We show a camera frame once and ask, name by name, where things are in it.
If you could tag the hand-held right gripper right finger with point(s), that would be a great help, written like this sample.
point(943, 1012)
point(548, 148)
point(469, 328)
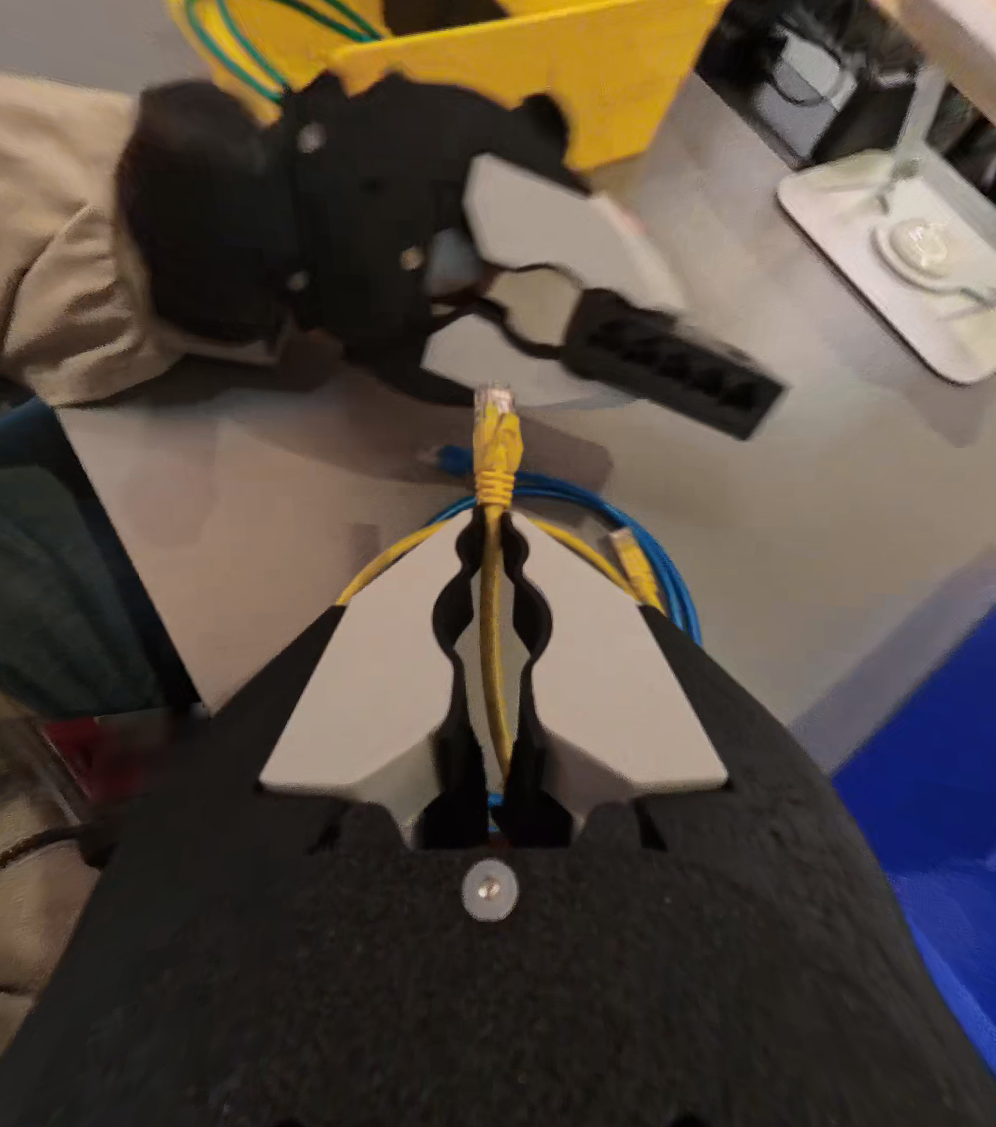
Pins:
point(621, 695)

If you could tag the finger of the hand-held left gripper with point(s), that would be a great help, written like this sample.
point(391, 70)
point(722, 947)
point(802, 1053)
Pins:
point(480, 352)
point(550, 220)

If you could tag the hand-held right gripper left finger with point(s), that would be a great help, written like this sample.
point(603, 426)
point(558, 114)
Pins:
point(366, 695)

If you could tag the yellow plastic bin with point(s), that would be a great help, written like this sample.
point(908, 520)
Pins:
point(621, 70)

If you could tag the black network switch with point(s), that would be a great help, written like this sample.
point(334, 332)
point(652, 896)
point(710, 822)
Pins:
point(682, 370)

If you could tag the person's left forearm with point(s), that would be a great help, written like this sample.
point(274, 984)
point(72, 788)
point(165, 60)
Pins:
point(22, 220)

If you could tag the person's left hand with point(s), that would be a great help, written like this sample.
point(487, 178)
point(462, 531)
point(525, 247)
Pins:
point(189, 220)

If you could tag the black device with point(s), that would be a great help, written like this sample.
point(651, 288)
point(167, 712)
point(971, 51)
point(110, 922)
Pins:
point(744, 53)

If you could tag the red object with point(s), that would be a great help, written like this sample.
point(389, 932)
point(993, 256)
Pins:
point(101, 753)

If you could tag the white plastic tray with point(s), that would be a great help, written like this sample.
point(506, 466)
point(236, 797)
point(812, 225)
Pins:
point(841, 229)

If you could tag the dark teal cloth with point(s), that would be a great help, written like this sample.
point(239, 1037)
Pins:
point(22, 572)

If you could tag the blue plastic bin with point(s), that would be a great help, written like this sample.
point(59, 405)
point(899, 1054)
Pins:
point(973, 792)

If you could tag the light wooden board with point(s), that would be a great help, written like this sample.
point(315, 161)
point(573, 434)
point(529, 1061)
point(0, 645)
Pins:
point(991, 62)

